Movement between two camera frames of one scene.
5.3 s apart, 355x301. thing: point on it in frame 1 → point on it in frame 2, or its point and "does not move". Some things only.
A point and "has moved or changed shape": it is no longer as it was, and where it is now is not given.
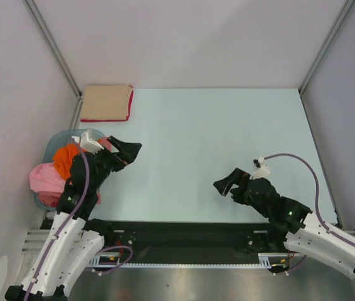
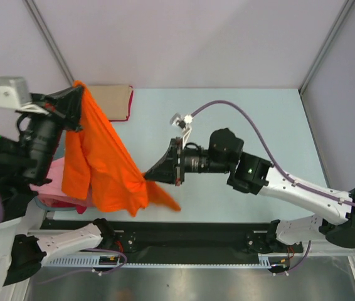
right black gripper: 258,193 → 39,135
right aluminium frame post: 345,9 does not move
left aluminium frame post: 46,34 does not move
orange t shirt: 64,157 has moved or changed shape
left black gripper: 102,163 → 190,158
